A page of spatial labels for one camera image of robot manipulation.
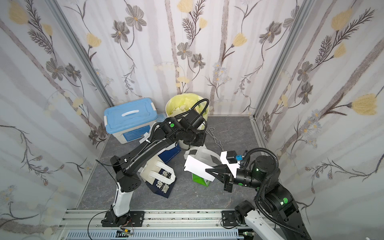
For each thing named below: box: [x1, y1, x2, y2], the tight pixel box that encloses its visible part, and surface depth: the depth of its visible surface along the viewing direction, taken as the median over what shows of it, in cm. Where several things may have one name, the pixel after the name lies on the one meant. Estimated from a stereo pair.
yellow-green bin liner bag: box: [168, 93, 207, 117], surface depth 96 cm
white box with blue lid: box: [103, 98, 158, 144], surface depth 99 cm
